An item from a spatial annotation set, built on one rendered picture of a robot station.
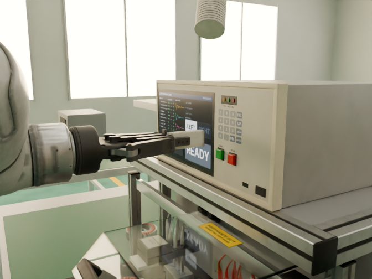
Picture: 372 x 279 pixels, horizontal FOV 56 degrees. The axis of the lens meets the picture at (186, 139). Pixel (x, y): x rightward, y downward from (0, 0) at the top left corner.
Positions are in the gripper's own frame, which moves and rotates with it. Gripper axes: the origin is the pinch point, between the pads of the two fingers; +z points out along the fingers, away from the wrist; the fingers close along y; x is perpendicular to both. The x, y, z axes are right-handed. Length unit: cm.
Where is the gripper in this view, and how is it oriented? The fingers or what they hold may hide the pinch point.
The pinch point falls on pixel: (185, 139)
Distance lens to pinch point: 63.1
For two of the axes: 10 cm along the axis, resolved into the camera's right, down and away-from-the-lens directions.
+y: 5.0, 1.6, -8.5
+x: 0.0, -9.8, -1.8
